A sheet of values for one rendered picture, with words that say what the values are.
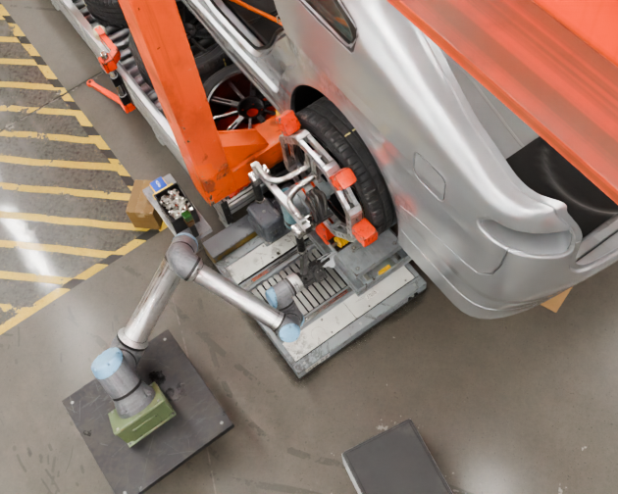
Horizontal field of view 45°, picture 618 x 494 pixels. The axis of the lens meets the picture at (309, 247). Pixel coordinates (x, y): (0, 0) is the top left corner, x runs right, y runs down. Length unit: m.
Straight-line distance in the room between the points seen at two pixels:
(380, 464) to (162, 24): 2.02
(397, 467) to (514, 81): 2.66
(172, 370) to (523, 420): 1.71
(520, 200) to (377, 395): 1.71
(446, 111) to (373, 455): 1.61
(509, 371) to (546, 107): 3.11
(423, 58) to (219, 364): 2.08
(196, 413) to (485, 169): 1.86
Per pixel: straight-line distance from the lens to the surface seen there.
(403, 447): 3.44
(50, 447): 4.13
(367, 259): 3.89
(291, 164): 3.57
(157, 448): 3.62
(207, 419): 3.60
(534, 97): 0.90
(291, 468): 3.79
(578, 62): 0.94
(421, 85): 2.56
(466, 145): 2.48
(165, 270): 3.36
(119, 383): 3.44
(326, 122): 3.18
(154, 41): 2.93
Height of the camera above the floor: 3.68
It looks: 61 degrees down
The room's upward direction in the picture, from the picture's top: 11 degrees counter-clockwise
